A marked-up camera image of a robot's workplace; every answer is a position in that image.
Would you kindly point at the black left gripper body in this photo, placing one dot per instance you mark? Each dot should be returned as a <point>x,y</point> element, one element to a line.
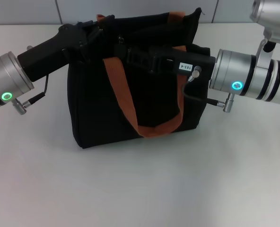
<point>50,52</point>

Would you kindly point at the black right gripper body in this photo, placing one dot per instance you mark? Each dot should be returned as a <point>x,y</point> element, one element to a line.
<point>161,59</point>

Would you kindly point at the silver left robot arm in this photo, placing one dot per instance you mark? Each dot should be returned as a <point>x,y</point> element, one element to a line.
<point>5,80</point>

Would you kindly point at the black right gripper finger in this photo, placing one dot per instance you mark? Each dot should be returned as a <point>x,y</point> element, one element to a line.
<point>140,58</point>

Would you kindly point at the silver zipper pull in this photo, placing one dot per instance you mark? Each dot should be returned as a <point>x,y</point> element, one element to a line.
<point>121,39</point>

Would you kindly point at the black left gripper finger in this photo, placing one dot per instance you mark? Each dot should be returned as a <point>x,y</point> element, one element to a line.
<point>99,22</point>
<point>93,43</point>

